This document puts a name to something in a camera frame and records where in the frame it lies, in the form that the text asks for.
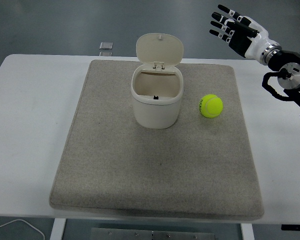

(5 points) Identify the white and black hand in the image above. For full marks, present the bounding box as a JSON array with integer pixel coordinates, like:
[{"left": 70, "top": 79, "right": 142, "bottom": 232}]
[{"left": 209, "top": 4, "right": 281, "bottom": 64}]

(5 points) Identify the white table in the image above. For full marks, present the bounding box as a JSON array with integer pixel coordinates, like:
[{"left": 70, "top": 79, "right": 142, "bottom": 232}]
[{"left": 0, "top": 53, "right": 300, "bottom": 240}]

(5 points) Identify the beige fabric mat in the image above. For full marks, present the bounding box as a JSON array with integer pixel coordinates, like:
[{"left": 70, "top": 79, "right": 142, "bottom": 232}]
[{"left": 48, "top": 59, "right": 265, "bottom": 222}]

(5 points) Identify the white cable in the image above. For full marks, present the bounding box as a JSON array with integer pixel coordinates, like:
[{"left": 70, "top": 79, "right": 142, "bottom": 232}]
[{"left": 0, "top": 218, "right": 46, "bottom": 240}]

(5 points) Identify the grey metal plate with screws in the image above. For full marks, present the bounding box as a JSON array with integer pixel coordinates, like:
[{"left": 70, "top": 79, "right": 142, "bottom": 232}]
[{"left": 90, "top": 227, "right": 217, "bottom": 240}]

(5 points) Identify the cream bin with hinged lid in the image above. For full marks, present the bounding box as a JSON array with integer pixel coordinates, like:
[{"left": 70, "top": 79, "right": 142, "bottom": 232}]
[{"left": 130, "top": 32, "right": 185, "bottom": 130}]

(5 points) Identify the yellow tennis ball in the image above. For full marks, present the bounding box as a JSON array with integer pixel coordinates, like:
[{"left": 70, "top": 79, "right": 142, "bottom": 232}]
[{"left": 198, "top": 93, "right": 224, "bottom": 118}]

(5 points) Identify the small clear square floor plate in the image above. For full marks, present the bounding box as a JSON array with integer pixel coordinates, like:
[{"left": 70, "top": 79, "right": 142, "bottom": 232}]
[{"left": 99, "top": 41, "right": 114, "bottom": 51}]

